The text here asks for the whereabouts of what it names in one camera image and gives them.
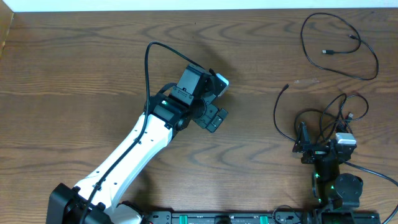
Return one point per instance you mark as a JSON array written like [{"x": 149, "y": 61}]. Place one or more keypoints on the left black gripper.
[{"x": 212, "y": 118}]

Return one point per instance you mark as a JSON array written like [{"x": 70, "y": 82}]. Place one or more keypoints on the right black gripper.
[{"x": 315, "y": 152}]

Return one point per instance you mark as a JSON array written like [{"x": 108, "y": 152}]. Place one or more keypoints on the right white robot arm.
[{"x": 338, "y": 193}]

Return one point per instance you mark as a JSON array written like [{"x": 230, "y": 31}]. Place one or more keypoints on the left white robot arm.
[{"x": 96, "y": 198}]

